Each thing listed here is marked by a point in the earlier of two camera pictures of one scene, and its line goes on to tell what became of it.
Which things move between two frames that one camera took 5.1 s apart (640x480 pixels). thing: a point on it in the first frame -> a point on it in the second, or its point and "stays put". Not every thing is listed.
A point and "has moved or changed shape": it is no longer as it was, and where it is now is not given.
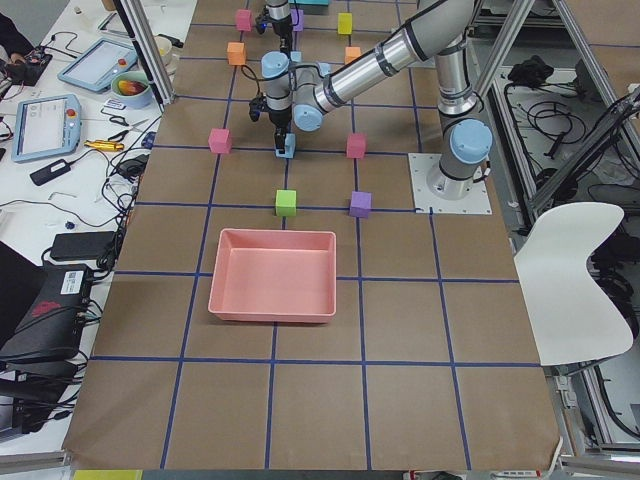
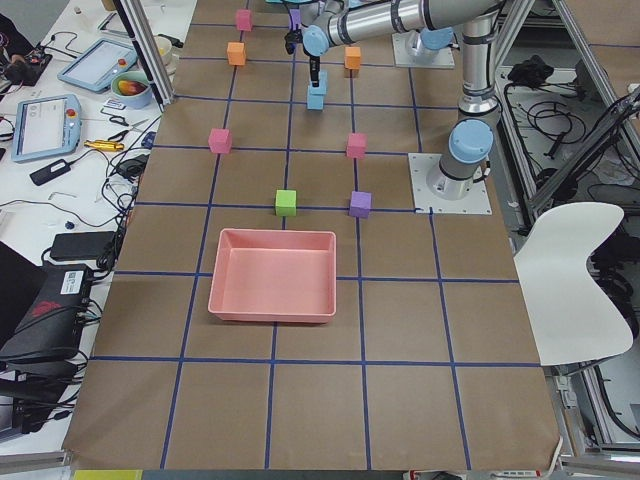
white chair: x=571 y=315 stays put
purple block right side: x=297 y=19 stays put
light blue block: x=290 y=142 has moved or changed shape
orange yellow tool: x=103 y=145 stays put
